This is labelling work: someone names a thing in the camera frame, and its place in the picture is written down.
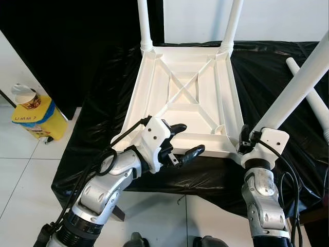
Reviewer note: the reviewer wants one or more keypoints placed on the black robot right foot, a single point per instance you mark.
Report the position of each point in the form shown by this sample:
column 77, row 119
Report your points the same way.
column 209, row 242

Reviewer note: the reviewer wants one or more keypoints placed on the dark wooden table leg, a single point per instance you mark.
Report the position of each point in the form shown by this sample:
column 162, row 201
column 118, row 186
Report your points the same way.
column 117, row 212
column 314, row 215

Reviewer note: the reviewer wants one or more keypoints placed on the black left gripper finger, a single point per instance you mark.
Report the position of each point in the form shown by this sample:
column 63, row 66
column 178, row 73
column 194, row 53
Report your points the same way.
column 193, row 153
column 177, row 129

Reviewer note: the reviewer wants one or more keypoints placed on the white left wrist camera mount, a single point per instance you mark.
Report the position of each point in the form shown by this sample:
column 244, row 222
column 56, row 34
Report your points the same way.
column 154, row 139

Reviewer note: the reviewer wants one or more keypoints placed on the yellow and blue carton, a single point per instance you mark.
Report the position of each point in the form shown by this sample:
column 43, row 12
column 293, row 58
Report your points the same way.
column 46, row 121

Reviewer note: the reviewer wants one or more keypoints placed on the printed paper cup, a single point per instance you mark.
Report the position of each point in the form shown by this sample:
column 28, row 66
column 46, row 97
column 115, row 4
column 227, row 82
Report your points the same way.
column 25, row 95

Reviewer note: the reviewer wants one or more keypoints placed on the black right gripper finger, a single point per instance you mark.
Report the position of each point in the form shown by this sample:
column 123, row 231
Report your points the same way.
column 244, row 135

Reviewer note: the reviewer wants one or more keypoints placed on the black robot left foot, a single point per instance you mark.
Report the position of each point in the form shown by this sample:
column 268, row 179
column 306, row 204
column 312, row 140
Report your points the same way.
column 136, row 241

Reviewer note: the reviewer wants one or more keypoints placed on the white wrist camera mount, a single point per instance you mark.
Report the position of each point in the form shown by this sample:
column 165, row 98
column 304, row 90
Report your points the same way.
column 154, row 139
column 272, row 140

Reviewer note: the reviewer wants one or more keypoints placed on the black plastic tablecloth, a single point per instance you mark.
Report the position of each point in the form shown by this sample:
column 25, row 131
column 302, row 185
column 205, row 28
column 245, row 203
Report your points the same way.
column 231, row 175

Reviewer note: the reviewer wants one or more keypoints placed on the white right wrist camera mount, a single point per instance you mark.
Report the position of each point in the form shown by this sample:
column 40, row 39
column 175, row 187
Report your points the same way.
column 272, row 140

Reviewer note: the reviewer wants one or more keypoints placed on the black robot foot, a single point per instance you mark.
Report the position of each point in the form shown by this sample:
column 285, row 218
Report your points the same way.
column 209, row 242
column 136, row 241

